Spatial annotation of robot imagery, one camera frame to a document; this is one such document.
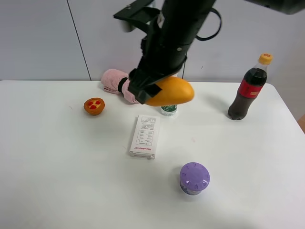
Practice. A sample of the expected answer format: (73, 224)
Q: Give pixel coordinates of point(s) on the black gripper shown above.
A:
(167, 45)

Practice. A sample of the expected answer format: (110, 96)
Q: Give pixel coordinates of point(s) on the yellow mango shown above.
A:
(174, 91)

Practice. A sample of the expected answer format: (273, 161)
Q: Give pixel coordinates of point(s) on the brown object at edge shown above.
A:
(301, 123)

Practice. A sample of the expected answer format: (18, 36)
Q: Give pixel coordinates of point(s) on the rolled pink towel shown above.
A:
(117, 82)

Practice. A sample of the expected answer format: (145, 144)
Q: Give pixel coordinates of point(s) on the clear water bottle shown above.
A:
(170, 110)

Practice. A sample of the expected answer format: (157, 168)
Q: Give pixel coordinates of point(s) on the fruit tart toy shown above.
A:
(94, 106)

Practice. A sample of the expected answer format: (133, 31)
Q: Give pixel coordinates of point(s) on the white rectangular box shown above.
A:
(145, 138)

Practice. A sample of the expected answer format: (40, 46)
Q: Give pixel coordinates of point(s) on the purple lidded container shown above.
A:
(194, 178)

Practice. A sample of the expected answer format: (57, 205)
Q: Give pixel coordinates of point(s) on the cola bottle yellow cap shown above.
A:
(250, 87)

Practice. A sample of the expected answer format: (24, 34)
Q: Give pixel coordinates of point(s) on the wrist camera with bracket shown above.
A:
(137, 15)

